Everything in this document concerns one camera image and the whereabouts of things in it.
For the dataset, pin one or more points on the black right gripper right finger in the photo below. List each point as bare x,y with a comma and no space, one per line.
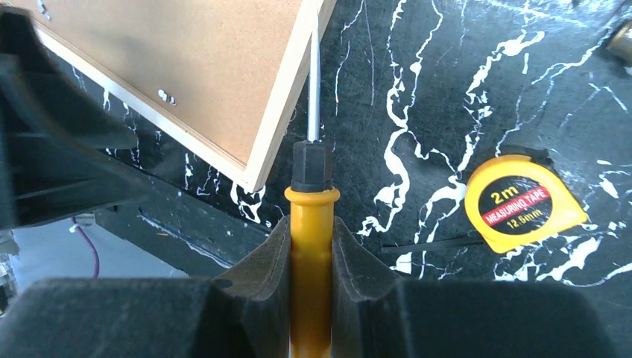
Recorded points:
378,313

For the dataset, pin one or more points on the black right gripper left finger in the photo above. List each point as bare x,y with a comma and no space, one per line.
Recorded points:
243,312

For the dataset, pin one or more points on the wooden photo frame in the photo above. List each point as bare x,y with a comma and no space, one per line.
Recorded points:
220,77

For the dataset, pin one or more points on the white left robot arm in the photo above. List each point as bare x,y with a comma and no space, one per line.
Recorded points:
54,138

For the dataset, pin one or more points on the yellow tape measure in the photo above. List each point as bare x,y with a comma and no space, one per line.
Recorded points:
510,200

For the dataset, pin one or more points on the white plastic pipe fitting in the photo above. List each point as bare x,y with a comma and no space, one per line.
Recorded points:
619,43

